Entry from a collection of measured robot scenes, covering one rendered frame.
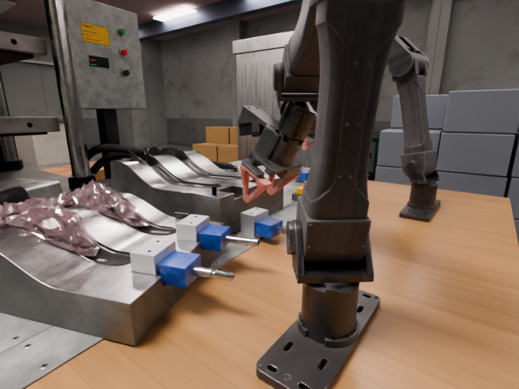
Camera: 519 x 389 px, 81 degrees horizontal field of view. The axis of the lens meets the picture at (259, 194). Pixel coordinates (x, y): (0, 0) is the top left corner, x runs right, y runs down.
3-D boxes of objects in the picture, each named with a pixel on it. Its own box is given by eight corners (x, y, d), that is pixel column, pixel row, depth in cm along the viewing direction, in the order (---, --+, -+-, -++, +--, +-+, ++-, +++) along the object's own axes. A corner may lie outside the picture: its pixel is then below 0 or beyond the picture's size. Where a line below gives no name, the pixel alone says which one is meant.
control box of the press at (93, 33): (168, 309, 168) (141, 12, 130) (118, 343, 144) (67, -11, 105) (143, 296, 179) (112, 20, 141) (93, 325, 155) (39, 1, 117)
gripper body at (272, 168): (245, 159, 56) (261, 123, 52) (276, 153, 64) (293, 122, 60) (269, 180, 53) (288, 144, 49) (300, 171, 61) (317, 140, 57)
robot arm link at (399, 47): (313, 79, 98) (403, 21, 74) (330, 80, 104) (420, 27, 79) (322, 115, 98) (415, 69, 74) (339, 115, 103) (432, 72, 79)
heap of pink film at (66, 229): (159, 220, 56) (155, 179, 54) (79, 265, 40) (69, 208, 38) (52, 208, 64) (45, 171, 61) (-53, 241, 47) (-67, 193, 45)
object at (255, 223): (306, 245, 60) (308, 219, 59) (293, 253, 56) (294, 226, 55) (255, 229, 68) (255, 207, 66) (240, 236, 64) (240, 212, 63)
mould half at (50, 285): (225, 249, 58) (223, 194, 55) (135, 346, 34) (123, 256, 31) (28, 223, 72) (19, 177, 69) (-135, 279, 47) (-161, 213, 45)
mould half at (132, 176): (283, 208, 83) (284, 159, 80) (221, 240, 62) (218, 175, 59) (162, 184, 110) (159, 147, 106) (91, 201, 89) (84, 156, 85)
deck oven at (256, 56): (367, 187, 443) (381, 42, 392) (336, 208, 348) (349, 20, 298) (279, 176, 526) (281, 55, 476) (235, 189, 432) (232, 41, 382)
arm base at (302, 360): (251, 306, 28) (320, 337, 24) (337, 238, 44) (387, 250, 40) (252, 374, 30) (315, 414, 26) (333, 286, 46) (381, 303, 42)
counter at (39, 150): (38, 152, 843) (32, 119, 820) (81, 160, 692) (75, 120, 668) (0, 155, 778) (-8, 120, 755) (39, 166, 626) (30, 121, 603)
